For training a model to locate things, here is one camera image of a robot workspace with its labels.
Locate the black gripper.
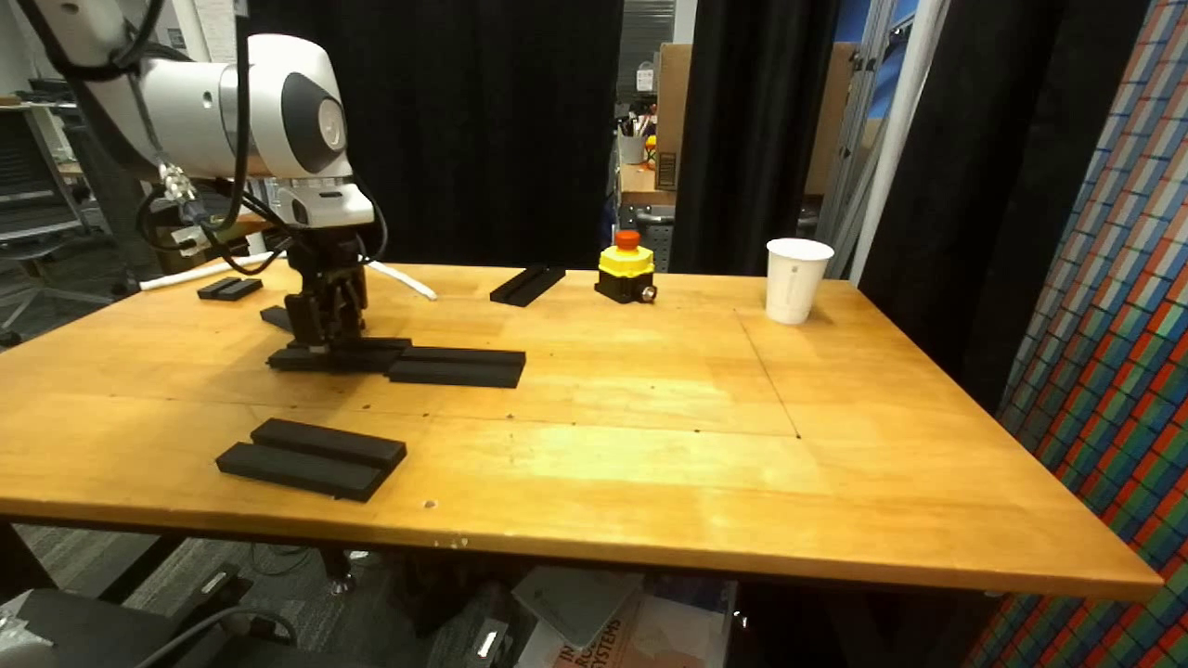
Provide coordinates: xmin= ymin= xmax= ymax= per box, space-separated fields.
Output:
xmin=286 ymin=227 xmax=368 ymax=346

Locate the black long track piece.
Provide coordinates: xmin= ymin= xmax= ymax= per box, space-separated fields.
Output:
xmin=262 ymin=304 xmax=295 ymax=334

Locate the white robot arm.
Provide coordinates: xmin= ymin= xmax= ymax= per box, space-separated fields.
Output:
xmin=16 ymin=0 xmax=377 ymax=353

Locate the small black track piece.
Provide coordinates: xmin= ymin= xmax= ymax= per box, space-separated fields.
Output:
xmin=198 ymin=279 xmax=265 ymax=300

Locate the large black double track piece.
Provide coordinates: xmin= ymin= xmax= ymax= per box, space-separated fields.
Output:
xmin=216 ymin=419 xmax=409 ymax=500

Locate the black curtain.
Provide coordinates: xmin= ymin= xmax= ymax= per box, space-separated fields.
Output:
xmin=250 ymin=0 xmax=1146 ymax=404

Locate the yellow red emergency stop button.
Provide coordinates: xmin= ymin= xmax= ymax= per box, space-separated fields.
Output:
xmin=596 ymin=231 xmax=656 ymax=304

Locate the white paper cup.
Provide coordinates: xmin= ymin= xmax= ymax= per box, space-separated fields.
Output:
xmin=765 ymin=238 xmax=837 ymax=322

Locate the white cable hose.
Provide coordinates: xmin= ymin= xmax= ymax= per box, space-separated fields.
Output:
xmin=137 ymin=253 xmax=443 ymax=304

